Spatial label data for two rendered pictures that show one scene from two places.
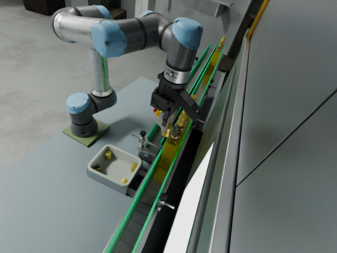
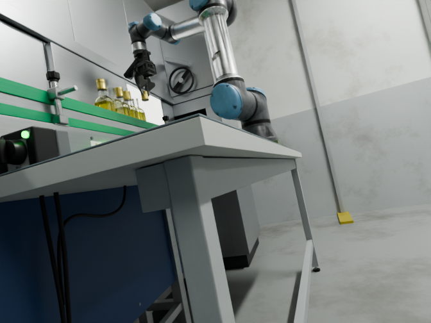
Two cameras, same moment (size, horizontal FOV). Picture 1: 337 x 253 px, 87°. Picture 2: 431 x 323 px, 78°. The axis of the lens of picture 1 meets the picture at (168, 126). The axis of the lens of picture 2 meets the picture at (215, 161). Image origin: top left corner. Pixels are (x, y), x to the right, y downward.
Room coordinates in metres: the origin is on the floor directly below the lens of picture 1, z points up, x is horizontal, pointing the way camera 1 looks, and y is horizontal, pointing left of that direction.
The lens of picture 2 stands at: (1.74, 0.41, 0.68)
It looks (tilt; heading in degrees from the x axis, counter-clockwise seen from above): 4 degrees up; 186
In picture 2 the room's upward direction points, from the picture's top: 11 degrees counter-clockwise
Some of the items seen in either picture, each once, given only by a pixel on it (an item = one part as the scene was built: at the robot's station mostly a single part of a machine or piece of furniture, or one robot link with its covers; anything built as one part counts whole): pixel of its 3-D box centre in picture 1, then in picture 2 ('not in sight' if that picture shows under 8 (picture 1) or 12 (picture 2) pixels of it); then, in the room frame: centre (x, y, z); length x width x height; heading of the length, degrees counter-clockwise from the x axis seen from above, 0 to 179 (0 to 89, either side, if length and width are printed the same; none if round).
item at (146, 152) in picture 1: (147, 154); not in sight; (0.56, 0.07, 0.85); 0.09 x 0.04 x 0.07; 80
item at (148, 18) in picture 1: (153, 31); (151, 26); (0.52, 0.11, 1.47); 0.11 x 0.11 x 0.08; 57
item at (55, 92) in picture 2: not in sight; (64, 96); (1.16, 0.03, 0.94); 0.07 x 0.04 x 0.13; 80
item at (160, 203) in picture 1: (165, 205); not in sight; (0.29, -0.07, 0.94); 0.07 x 0.04 x 0.13; 80
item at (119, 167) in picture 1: (116, 167); not in sight; (0.46, 0.20, 0.80); 0.22 x 0.17 x 0.09; 80
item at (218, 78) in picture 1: (211, 98); not in sight; (1.29, -0.28, 0.84); 0.95 x 0.09 x 0.11; 170
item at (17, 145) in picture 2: not in sight; (8, 152); (1.33, 0.02, 0.79); 0.04 x 0.03 x 0.04; 80
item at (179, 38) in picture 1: (183, 44); (137, 34); (0.48, 0.02, 1.47); 0.09 x 0.08 x 0.11; 57
